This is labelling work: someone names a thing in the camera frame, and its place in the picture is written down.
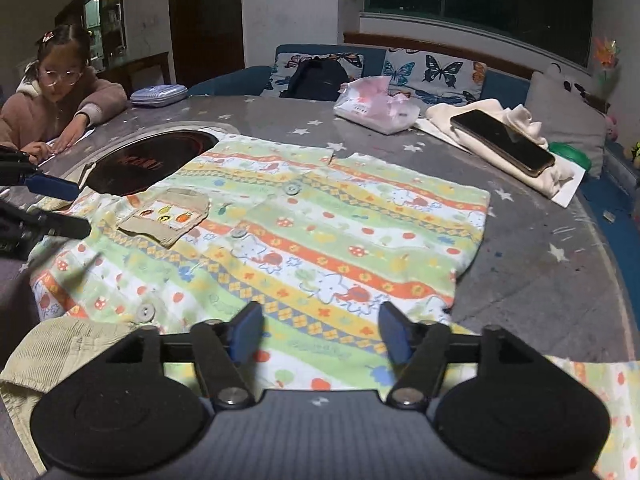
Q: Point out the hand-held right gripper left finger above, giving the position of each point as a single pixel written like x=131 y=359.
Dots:
x=247 y=332

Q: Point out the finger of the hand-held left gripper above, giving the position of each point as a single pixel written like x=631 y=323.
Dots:
x=50 y=186
x=55 y=225

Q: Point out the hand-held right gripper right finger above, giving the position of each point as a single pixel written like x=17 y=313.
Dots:
x=395 y=332

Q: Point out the colourful printed child's shirt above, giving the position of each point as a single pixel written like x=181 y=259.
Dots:
x=325 y=240

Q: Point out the black round induction cooker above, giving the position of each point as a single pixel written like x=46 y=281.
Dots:
x=150 y=160

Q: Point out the striped purple pencil case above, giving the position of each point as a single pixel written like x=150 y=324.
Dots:
x=157 y=95

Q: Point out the grey star print tablecloth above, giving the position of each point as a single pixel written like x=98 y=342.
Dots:
x=525 y=260

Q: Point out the wooden display cabinet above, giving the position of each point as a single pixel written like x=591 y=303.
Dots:
x=110 y=10

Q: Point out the black smartphone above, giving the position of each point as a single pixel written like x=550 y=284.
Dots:
x=500 y=142

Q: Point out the white pink plastic bag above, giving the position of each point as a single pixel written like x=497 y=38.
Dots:
x=370 y=107

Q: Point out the dark wooden door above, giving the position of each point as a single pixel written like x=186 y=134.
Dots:
x=205 y=20

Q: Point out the cream folded cloth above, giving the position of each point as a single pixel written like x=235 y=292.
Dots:
x=525 y=120

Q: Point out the green ball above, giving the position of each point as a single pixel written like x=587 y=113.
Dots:
x=572 y=152

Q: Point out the butterfly print cushion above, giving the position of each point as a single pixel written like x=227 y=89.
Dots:
x=435 y=75
x=282 y=62

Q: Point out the black backpack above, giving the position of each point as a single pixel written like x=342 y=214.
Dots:
x=315 y=80

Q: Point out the blue sofa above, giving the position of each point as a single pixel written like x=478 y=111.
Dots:
x=505 y=82

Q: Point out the grey pillow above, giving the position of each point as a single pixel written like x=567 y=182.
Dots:
x=560 y=105

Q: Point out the panda plush toy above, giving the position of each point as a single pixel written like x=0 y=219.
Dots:
x=580 y=89

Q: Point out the green framed window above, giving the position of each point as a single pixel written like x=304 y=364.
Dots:
x=500 y=10

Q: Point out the colourful paper pinwheel flowers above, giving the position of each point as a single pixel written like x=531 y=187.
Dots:
x=606 y=52

